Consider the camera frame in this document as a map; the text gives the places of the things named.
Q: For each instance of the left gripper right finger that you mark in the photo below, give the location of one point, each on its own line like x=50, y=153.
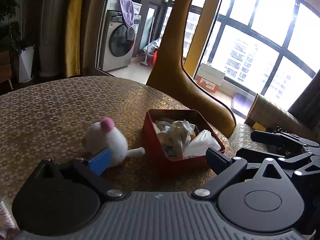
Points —
x=228, y=171

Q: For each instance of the white angular plant pot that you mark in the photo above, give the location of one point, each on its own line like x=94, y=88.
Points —
x=25, y=64

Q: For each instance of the red white cardboard box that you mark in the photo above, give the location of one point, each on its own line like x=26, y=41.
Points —
x=206, y=84

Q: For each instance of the white tower air conditioner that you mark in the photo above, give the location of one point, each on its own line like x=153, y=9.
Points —
x=52, y=38

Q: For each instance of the white plush mouse toy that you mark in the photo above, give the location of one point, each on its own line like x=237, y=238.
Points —
x=104, y=134

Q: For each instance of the purple cloth on washer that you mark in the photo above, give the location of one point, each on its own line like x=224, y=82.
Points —
x=128, y=13

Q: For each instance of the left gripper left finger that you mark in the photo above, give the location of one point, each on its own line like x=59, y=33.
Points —
x=90, y=171

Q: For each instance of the silver front-load washing machine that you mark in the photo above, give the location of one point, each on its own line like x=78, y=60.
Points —
x=117, y=40

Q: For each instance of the green potted plant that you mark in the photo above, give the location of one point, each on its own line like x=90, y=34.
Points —
x=11, y=38

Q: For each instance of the red metal tin box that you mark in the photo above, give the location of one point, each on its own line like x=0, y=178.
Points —
x=156, y=158

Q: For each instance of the red bucket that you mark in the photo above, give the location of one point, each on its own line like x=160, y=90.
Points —
x=154, y=57

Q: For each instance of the white cloth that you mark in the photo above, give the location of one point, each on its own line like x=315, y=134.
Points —
x=182, y=140

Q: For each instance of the yellow curtain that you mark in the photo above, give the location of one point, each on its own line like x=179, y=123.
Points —
x=72, y=38

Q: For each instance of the wooden drawer cabinet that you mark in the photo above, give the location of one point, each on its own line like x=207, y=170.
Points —
x=5, y=68

